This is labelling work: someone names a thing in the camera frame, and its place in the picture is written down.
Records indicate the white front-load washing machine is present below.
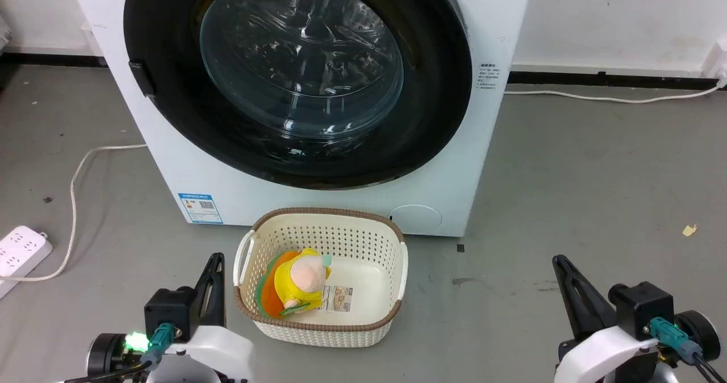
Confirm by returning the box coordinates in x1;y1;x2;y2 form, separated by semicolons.
64;0;536;238

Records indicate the round white filter cover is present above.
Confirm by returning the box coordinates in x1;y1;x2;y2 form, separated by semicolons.
390;205;442;236

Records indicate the round black glass washer door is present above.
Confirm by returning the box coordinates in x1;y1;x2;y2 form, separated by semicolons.
123;0;473;190

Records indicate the cream plastic laundry basket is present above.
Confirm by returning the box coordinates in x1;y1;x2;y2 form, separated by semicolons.
233;207;408;348

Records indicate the yellow orange plush doll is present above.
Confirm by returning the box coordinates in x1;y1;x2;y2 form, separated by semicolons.
254;248;333;319

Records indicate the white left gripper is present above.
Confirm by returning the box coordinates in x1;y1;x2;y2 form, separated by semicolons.
149;252;254;383

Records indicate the white wall socket plug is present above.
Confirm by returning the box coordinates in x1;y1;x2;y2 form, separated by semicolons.
701;36;727;84

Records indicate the right teal connector black cable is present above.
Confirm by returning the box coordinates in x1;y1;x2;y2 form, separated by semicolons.
644;317;727;383

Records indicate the white power strip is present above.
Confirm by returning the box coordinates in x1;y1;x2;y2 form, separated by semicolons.
0;226;53;299

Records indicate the white power strip cable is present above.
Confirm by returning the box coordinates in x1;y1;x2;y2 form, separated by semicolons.
0;143;149;283

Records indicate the teal connector black cable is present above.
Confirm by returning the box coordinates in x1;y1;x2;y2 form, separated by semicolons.
64;322;183;383
644;317;727;383

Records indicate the white printed doll tag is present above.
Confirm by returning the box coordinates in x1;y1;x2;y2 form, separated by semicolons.
321;284;353;314

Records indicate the left teal connector black cable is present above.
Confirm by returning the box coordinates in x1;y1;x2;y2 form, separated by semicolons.
64;322;183;383

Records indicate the blue energy label sticker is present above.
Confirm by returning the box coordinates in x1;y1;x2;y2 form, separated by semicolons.
178;193;223;224

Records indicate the white washer power cable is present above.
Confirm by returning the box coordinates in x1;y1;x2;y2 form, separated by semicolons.
503;79;727;105

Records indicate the small text warning sticker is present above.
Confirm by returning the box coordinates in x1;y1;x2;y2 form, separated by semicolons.
477;62;502;91

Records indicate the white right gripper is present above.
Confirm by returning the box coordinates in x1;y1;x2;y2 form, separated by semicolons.
552;255;662;383

